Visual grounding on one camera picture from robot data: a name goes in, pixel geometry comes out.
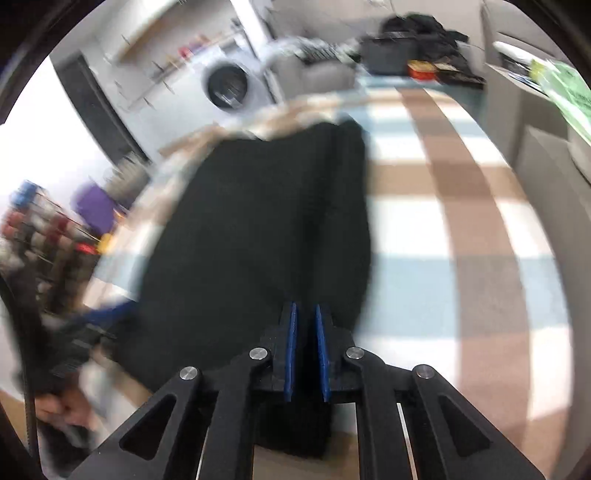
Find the low grey cabinet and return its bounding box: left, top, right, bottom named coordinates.
left=512, top=124, right=591, bottom=195

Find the grey flexible hose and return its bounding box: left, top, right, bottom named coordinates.
left=261, top=37, right=361, bottom=77

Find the white washing machine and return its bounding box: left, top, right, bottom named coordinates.
left=194, top=44, right=273, bottom=114

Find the white flat board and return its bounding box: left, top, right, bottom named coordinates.
left=493, top=41, right=539, bottom=63

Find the tall grey cabinet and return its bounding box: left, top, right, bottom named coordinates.
left=480, top=60, right=571, bottom=167

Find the checkered table cloth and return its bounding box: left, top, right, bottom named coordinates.
left=92, top=85, right=578, bottom=480

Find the black sweater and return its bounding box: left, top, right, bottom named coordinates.
left=108, top=117, right=377, bottom=460

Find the black door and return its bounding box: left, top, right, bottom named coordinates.
left=53, top=53, right=151, bottom=164

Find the purple bag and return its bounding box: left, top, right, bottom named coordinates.
left=71, top=182, right=125, bottom=236

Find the red box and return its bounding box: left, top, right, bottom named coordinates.
left=406, top=59, right=439, bottom=81

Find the white base cabinet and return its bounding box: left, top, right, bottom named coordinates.
left=108, top=51, right=218, bottom=121

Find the metal shoe rack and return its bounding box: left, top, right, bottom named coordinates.
left=0, top=180, right=112, bottom=315

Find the green plastic basket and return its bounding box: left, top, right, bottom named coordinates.
left=531, top=60, right=591, bottom=148

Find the grey armchair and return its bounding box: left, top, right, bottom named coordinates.
left=272, top=58, right=358, bottom=102

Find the black storage box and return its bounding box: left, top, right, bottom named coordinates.
left=360, top=34, right=411, bottom=77

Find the pile of black clothes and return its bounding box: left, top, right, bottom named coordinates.
left=379, top=14, right=469, bottom=51

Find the black cable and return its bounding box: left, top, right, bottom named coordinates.
left=0, top=272, right=38, bottom=462

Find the person's left hand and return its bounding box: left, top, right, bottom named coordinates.
left=34, top=388, right=100, bottom=432

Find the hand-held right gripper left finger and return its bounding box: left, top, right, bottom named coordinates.
left=67, top=302, right=298, bottom=480

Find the striped woven basket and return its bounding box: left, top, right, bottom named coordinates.
left=104, top=154, right=151, bottom=208

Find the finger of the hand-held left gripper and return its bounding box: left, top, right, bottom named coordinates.
left=69, top=300, right=139, bottom=337

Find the teal checked tablecloth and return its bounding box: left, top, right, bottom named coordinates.
left=358, top=74, right=485, bottom=100

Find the white wall cabinet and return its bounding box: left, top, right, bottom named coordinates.
left=111, top=0, right=241, bottom=63

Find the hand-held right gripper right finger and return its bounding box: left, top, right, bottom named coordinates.
left=315, top=304, right=546, bottom=480

